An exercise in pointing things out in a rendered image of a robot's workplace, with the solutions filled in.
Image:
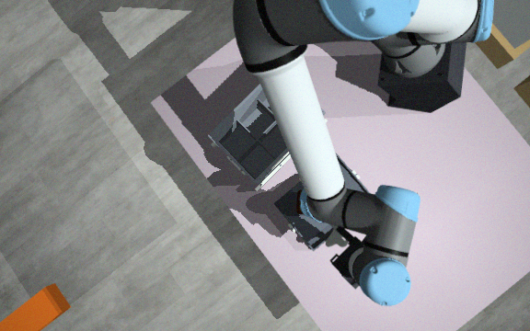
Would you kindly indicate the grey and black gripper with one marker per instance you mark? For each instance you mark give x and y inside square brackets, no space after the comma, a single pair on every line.
[342,263]

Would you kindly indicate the brown bottle with red label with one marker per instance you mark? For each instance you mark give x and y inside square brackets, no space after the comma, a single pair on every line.
[299,202]

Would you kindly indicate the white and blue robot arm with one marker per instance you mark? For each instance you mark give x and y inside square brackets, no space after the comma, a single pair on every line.
[388,217]

